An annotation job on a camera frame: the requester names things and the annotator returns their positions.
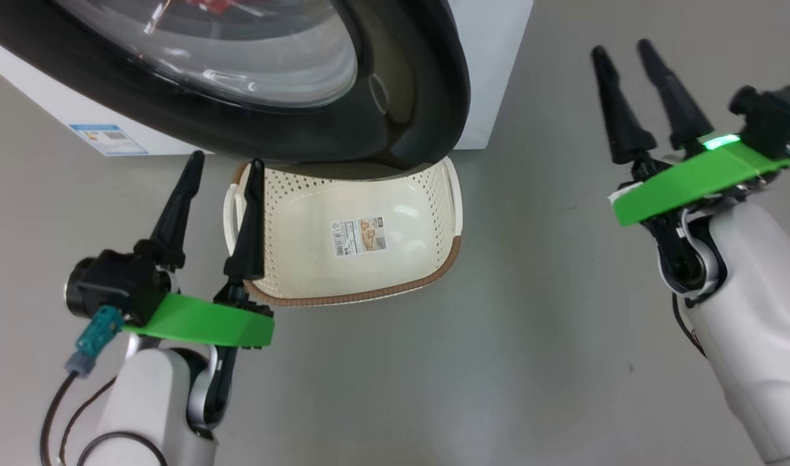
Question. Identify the blue energy label sticker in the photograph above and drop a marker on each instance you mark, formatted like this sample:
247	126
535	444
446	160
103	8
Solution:
109	139

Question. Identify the cream perforated laundry basket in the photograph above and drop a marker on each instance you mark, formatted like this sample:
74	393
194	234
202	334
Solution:
304	220

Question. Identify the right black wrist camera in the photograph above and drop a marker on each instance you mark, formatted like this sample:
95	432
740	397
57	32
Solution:
774	116

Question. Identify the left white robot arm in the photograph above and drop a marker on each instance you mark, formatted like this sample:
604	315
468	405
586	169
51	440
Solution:
149	408

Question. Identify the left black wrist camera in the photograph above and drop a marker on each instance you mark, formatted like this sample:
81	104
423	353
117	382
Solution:
113	285

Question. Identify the black round glass washer door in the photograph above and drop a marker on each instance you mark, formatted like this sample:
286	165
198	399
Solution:
427	84

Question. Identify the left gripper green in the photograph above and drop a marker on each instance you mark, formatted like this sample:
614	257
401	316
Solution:
201	323

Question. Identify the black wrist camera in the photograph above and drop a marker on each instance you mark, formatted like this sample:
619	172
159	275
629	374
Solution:
113	285
774	116

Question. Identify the paper product label sticker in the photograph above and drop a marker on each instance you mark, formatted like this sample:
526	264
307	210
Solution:
359	236

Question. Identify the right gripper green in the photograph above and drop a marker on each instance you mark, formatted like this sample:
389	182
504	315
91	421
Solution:
693	181

